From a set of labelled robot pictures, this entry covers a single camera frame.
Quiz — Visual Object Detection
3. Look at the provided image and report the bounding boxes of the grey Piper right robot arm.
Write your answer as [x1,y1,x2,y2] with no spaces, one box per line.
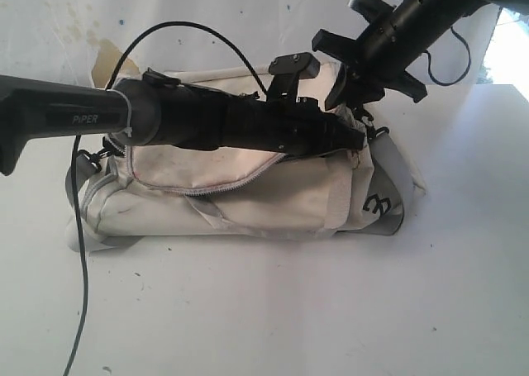
[312,0,528,110]

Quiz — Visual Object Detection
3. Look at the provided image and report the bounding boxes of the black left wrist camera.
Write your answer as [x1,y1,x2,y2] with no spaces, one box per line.
[266,52,321,103]

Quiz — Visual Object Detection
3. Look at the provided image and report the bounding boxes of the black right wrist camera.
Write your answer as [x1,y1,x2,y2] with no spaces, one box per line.
[348,0,393,23]

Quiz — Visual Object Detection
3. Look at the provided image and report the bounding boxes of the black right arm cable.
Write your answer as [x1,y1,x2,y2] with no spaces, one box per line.
[423,24,473,84]

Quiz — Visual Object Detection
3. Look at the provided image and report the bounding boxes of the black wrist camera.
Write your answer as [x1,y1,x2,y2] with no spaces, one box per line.
[266,52,321,103]
[348,0,393,23]

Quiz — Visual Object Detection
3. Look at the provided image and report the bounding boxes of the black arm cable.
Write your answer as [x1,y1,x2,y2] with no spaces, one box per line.
[423,24,473,84]
[61,20,269,376]

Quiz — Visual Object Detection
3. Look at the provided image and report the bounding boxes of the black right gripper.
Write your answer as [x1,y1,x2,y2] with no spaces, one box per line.
[312,11,426,110]

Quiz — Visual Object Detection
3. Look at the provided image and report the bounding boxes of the white canvas duffel bag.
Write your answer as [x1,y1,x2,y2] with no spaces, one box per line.
[64,59,429,253]

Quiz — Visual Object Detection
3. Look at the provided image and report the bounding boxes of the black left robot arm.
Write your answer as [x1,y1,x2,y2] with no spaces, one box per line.
[1,71,365,175]

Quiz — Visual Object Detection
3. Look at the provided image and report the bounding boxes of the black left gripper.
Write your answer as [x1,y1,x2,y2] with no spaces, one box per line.
[222,98,365,153]

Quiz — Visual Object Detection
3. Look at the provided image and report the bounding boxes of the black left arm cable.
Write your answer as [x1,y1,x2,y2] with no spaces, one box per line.
[61,20,269,376]

